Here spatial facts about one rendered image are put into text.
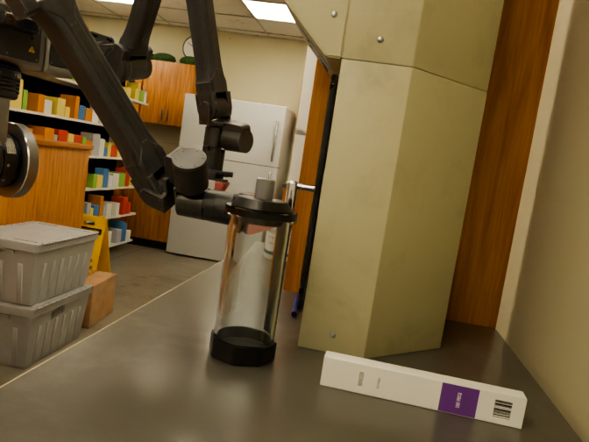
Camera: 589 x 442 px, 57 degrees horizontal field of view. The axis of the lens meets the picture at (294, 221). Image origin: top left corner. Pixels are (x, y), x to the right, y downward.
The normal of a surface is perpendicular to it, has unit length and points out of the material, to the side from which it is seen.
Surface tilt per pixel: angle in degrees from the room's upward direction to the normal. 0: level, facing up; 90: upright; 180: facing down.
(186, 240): 90
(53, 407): 0
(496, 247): 90
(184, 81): 90
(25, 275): 96
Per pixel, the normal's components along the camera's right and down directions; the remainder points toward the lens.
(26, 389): 0.15, -0.98
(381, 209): -0.15, 0.09
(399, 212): 0.59, 0.18
